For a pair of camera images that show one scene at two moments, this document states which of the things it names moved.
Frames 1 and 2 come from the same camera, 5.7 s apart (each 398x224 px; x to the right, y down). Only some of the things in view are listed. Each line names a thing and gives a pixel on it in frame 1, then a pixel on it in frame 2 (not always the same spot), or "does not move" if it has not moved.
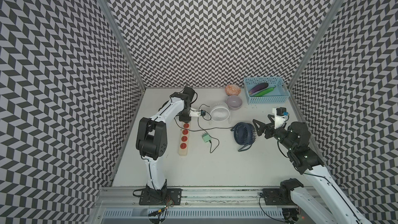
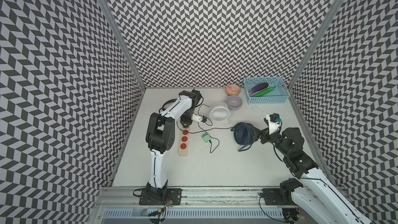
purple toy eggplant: [259, 87] does not move
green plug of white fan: [205, 137] does not move
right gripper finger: [263, 126] -> [256, 133]
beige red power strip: [184, 141] does not move
